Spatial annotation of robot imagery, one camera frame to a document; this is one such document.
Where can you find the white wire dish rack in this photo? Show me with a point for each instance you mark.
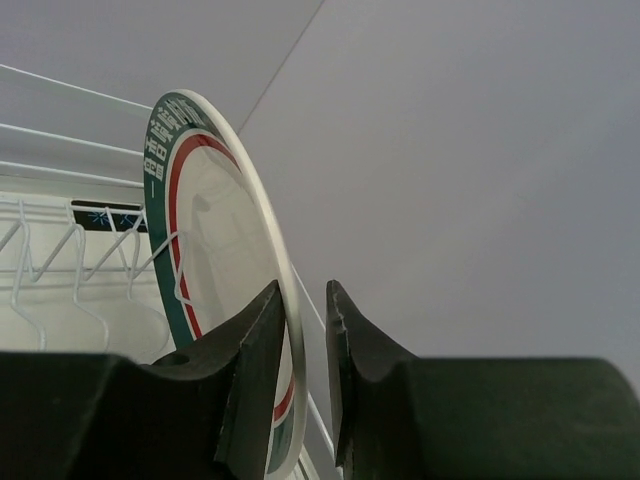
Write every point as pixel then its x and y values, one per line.
pixel 77 270

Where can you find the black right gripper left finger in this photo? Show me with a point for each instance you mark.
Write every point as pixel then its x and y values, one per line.
pixel 202 412

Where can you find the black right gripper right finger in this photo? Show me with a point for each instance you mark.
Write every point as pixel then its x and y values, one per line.
pixel 396 415

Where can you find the green red rimmed white plate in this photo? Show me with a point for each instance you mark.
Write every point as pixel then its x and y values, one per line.
pixel 216 243

